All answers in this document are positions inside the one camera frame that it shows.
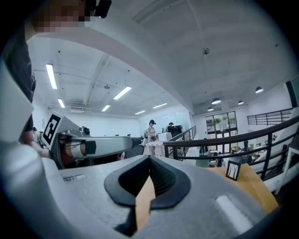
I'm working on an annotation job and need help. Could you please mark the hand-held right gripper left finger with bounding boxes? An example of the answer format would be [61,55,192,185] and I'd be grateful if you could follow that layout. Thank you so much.
[35,155,150,239]

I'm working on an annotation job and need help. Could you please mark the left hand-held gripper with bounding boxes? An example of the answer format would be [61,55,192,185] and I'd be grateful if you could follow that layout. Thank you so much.
[41,112,134,170]

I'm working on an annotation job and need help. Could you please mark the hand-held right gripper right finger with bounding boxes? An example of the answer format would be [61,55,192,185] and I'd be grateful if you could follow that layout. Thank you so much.
[137,155,270,239]

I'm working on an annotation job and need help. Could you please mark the person's left hand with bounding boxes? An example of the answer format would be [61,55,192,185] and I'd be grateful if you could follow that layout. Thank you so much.
[59,139,85,165]

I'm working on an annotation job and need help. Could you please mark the black office chair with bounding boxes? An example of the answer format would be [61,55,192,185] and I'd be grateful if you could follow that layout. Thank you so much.
[125,137,145,160]

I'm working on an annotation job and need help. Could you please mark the white cart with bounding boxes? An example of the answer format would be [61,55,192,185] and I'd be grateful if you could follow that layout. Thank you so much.
[145,140,164,156]

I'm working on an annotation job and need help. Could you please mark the white box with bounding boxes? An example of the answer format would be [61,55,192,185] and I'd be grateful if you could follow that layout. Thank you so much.
[158,132,173,142]

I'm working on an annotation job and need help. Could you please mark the wooden table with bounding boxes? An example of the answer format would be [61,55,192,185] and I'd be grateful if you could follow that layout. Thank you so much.
[135,163,280,231]

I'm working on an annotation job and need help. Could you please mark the black monitor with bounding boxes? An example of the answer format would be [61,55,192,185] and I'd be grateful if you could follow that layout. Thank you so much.
[171,125,183,139]

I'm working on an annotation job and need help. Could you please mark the black metal railing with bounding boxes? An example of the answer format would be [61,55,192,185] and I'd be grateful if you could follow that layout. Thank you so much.
[163,114,299,181]

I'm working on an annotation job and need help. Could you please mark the black-framed glass doors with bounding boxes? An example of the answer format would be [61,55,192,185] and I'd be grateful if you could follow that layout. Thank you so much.
[205,111,239,155]

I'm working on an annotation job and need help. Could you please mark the row of ceiling tube lights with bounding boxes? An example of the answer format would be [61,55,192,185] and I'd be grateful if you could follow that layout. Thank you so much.
[45,63,168,115]

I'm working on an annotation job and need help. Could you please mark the white side table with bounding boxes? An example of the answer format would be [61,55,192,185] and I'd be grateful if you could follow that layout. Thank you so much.
[275,139,299,195]

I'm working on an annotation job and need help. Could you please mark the black balcony railing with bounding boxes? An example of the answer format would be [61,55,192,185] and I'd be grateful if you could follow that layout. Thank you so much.
[247,108,293,127]

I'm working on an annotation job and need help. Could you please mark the person's face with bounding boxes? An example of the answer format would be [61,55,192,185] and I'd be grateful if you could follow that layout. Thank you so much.
[32,0,94,34]

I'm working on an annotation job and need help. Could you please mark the black picture frame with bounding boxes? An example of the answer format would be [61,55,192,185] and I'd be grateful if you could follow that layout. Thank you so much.
[225,160,242,182]

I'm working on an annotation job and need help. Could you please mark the black head-mounted camera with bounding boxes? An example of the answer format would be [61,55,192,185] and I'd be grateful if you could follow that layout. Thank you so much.
[90,0,113,19]

